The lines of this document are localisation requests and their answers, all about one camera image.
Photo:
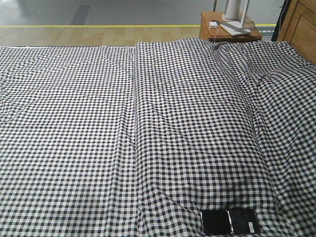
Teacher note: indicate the black foldable smartphone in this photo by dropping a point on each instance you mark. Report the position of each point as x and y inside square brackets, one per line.
[229, 222]

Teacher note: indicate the black white checkered bedsheet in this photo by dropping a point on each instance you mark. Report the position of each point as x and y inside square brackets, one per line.
[137, 141]

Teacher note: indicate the wooden bedside table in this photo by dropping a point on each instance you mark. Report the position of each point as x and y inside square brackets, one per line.
[219, 34]

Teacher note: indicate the white charger plug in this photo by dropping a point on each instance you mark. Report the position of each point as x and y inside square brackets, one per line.
[213, 25]

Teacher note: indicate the wooden headboard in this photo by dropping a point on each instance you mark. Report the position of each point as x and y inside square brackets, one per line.
[299, 28]

